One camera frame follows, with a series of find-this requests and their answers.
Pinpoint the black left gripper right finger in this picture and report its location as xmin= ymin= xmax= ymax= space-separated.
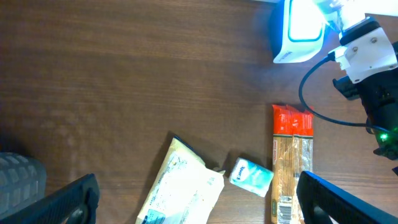
xmin=297 ymin=171 xmax=397 ymax=224

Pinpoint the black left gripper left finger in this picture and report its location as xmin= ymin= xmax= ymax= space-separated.
xmin=1 ymin=174 xmax=100 ymax=224

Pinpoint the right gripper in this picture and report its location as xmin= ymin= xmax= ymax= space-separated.
xmin=331 ymin=17 xmax=397 ymax=100

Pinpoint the small teal tissue pack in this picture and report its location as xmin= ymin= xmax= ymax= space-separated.
xmin=229 ymin=157 xmax=274 ymax=197

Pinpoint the orange spaghetti pasta packet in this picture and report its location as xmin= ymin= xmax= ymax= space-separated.
xmin=271 ymin=105 xmax=313 ymax=224

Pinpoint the yellow white wipes packet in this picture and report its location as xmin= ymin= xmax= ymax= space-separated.
xmin=136 ymin=136 xmax=224 ymax=224

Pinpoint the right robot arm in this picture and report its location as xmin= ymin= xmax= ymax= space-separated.
xmin=333 ymin=17 xmax=397 ymax=161

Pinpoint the grey plastic mesh basket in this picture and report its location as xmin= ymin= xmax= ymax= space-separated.
xmin=0 ymin=152 xmax=47 ymax=219

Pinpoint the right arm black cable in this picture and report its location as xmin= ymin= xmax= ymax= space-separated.
xmin=298 ymin=52 xmax=398 ymax=138

